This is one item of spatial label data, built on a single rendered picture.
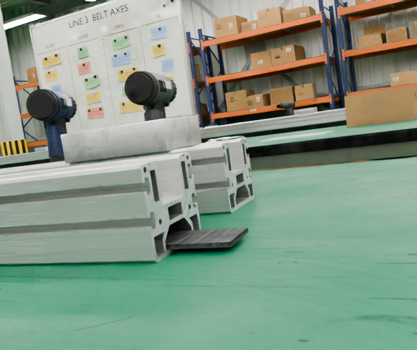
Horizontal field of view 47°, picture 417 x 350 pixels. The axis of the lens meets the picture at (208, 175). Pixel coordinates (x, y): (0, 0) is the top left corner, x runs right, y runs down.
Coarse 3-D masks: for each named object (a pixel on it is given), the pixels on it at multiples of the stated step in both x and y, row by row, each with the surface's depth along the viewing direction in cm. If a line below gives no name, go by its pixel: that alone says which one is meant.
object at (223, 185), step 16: (208, 144) 60; (224, 144) 58; (240, 144) 64; (96, 160) 64; (112, 160) 63; (192, 160) 60; (208, 160) 59; (224, 160) 58; (240, 160) 64; (208, 176) 58; (224, 176) 58; (240, 176) 64; (208, 192) 59; (224, 192) 58; (240, 192) 65; (208, 208) 59; (224, 208) 58
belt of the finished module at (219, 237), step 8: (168, 232) 48; (176, 232) 47; (184, 232) 47; (192, 232) 46; (200, 232) 46; (208, 232) 45; (216, 232) 45; (224, 232) 44; (232, 232) 44; (240, 232) 43; (168, 240) 44; (176, 240) 44; (184, 240) 43; (192, 240) 43; (200, 240) 42; (208, 240) 42; (216, 240) 42; (224, 240) 41; (232, 240) 41; (168, 248) 43; (176, 248) 42; (184, 248) 42; (192, 248) 42
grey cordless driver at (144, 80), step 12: (144, 72) 82; (132, 84) 82; (144, 84) 82; (156, 84) 83; (168, 84) 89; (132, 96) 82; (144, 96) 82; (156, 96) 83; (168, 96) 89; (144, 108) 90; (156, 108) 87; (144, 120) 87
